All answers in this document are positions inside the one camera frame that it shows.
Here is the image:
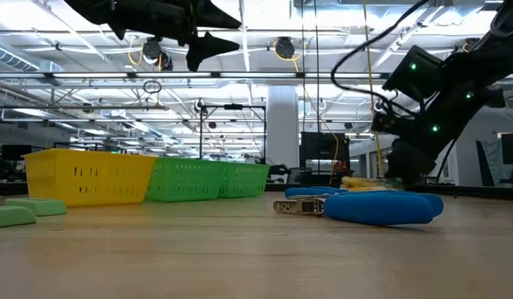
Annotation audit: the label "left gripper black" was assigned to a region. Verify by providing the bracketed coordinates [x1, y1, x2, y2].
[63, 0, 243, 72]

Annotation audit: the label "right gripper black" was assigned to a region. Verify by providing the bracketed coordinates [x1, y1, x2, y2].
[371, 110, 457, 186]

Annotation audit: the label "blue-handled pliers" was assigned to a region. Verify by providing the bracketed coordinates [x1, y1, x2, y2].
[272, 191, 444, 228]
[284, 186, 349, 199]

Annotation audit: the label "green eraser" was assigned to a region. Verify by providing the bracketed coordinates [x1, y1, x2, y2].
[0, 206, 37, 230]
[4, 198, 67, 218]

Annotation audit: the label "black equipment cabinet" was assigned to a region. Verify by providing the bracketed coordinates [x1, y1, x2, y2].
[300, 132, 351, 188]

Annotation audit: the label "black monitor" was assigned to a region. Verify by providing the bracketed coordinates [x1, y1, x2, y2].
[500, 132, 513, 166]

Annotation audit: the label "white building pillar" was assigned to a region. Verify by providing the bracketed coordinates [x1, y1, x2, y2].
[266, 86, 300, 169]

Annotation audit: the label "green plastic basket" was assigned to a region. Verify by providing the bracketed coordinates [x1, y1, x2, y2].
[144, 157, 224, 203]
[217, 162, 271, 199]

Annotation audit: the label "yellow plastic basket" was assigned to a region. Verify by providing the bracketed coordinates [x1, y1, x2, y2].
[22, 148, 158, 208]

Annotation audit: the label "black ceiling cable reel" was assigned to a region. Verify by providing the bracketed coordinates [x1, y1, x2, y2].
[274, 37, 296, 61]
[141, 37, 174, 72]

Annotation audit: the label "yellow cable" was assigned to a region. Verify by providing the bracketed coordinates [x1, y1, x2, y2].
[362, 0, 385, 179]

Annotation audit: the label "thin black hanging cable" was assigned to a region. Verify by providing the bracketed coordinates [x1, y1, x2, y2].
[300, 0, 306, 134]

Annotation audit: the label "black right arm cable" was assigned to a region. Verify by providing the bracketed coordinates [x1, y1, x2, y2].
[330, 0, 432, 118]

